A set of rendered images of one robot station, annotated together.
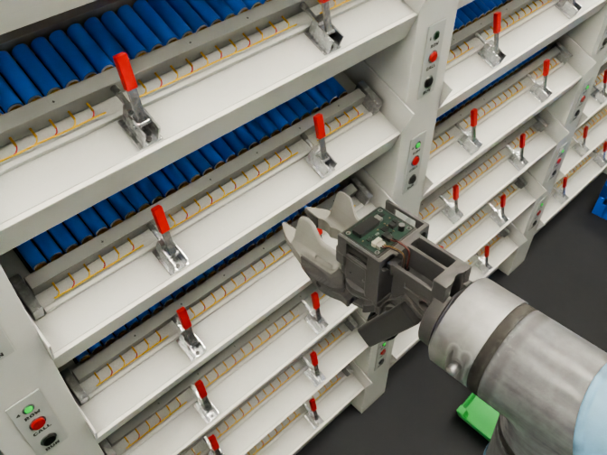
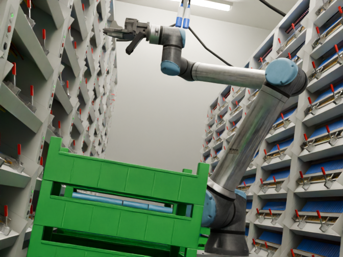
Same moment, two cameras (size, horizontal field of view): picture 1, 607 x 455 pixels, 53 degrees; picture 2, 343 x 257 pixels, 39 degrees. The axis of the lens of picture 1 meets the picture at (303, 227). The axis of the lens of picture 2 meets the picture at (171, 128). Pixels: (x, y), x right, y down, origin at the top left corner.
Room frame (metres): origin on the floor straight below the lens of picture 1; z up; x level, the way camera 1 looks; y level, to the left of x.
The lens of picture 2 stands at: (-1.16, 1.40, 0.30)
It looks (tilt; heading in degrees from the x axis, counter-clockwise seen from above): 10 degrees up; 309
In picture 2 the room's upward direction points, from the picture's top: 9 degrees clockwise
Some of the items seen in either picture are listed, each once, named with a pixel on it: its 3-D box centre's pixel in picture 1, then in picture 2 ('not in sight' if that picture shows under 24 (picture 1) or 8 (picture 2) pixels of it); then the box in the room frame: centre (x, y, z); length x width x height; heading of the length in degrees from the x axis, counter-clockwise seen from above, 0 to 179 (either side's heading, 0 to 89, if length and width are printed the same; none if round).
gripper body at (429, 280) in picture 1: (403, 275); (136, 30); (0.37, -0.09, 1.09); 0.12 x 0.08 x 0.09; 43
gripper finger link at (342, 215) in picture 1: (341, 214); (113, 30); (0.47, -0.04, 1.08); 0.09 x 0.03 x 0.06; 36
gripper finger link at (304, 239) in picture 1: (307, 237); (113, 26); (0.43, 0.00, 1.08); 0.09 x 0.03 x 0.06; 51
